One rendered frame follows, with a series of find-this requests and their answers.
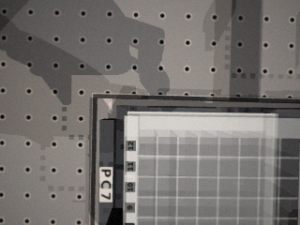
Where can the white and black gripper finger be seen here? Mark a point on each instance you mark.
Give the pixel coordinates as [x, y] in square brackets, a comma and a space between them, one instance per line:
[115, 217]

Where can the white multi-well plate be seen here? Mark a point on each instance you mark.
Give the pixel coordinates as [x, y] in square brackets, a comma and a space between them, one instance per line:
[154, 141]

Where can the dark grey plate carrier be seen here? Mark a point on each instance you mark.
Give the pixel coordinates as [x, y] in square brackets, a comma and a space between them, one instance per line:
[111, 148]

